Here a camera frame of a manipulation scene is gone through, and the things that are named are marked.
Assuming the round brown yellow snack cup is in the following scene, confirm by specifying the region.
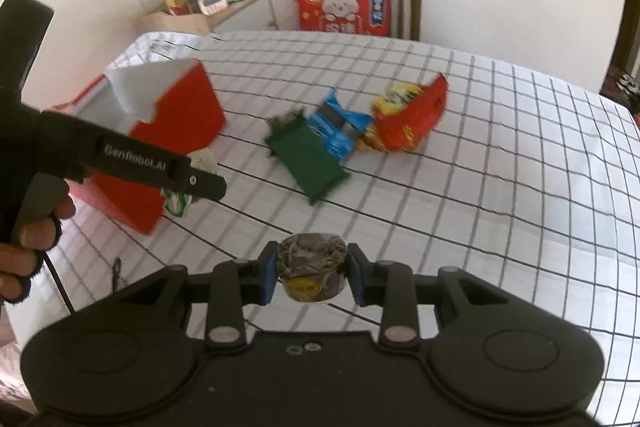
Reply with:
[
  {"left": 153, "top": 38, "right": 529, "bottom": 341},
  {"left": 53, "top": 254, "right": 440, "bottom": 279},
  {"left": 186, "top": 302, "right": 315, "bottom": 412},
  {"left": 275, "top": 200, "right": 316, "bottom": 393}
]
[{"left": 277, "top": 233, "right": 347, "bottom": 303}]

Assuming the dark green snack packet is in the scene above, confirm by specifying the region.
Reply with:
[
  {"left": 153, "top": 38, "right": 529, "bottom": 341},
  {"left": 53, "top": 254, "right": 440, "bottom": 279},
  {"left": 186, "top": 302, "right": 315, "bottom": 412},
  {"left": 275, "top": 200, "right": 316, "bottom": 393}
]
[{"left": 265, "top": 109, "right": 349, "bottom": 205}]

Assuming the blue snack packet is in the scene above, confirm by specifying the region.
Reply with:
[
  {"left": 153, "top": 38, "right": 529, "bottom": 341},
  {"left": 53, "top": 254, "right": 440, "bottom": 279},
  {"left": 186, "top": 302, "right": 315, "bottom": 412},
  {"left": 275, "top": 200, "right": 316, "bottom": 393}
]
[{"left": 307, "top": 88, "right": 373, "bottom": 162}]

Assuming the red yellow snack bag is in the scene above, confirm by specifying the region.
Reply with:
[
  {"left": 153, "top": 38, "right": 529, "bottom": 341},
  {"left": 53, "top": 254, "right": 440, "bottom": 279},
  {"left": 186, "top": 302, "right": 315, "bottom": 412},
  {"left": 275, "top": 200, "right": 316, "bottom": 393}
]
[{"left": 356, "top": 74, "right": 448, "bottom": 153}]

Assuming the white noodle packet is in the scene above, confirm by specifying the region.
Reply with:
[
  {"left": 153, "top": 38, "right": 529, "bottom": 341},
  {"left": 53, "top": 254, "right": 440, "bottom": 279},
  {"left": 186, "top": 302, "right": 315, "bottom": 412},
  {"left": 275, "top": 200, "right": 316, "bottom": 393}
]
[{"left": 160, "top": 147, "right": 218, "bottom": 218}]

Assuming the left hand with black glove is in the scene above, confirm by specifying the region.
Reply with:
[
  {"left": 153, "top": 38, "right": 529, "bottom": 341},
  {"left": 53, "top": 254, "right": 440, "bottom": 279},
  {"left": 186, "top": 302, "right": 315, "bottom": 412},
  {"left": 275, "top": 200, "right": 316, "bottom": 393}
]
[{"left": 1, "top": 195, "right": 76, "bottom": 303}]

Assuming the white grid tablecloth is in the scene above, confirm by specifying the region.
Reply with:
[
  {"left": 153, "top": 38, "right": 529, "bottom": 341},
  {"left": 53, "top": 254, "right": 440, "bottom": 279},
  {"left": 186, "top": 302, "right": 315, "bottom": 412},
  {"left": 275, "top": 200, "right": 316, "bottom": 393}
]
[{"left": 9, "top": 31, "right": 639, "bottom": 426}]

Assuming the red white cardboard box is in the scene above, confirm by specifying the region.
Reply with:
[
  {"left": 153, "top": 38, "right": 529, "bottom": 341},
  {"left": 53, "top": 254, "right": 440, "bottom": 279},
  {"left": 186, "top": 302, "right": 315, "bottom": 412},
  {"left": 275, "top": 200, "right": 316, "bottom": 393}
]
[{"left": 56, "top": 58, "right": 226, "bottom": 235}]

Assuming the white digital timer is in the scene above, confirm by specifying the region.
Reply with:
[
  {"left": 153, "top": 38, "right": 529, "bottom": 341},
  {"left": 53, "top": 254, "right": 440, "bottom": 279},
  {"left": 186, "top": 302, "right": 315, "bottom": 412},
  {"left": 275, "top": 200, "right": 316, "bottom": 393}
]
[{"left": 198, "top": 0, "right": 229, "bottom": 16}]

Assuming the wooden side cabinet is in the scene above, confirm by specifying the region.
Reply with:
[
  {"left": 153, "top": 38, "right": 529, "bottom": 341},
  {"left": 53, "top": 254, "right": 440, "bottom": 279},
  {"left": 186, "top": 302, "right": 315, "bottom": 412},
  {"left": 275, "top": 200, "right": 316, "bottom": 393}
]
[{"left": 134, "top": 0, "right": 300, "bottom": 36}]

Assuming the black cable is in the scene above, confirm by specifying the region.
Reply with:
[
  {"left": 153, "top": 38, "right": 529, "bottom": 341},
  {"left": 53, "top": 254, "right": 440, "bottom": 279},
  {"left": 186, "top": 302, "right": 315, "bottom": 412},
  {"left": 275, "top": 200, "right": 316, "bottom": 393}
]
[{"left": 41, "top": 250, "right": 76, "bottom": 313}]

